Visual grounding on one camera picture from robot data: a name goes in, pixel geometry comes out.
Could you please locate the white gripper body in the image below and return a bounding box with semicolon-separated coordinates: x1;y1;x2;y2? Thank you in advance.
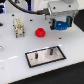
48;1;75;18

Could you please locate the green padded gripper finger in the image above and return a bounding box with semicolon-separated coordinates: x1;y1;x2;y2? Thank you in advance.
50;19;56;30
66;16;73;27

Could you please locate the red gear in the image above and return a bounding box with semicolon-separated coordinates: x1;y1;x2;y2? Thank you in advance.
35;28;46;37

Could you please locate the blue gear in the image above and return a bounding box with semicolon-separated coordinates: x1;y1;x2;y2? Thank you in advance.
55;21;68;30

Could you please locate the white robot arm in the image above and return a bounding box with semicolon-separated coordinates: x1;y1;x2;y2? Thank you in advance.
34;0;79;30

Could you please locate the beige connector block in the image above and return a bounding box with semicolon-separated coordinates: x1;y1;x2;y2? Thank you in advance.
13;18;25;37

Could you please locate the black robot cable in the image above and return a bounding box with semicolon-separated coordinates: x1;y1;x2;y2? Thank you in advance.
5;0;50;15

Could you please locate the metal peg base plate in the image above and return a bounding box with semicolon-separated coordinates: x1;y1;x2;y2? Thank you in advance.
25;46;65;68

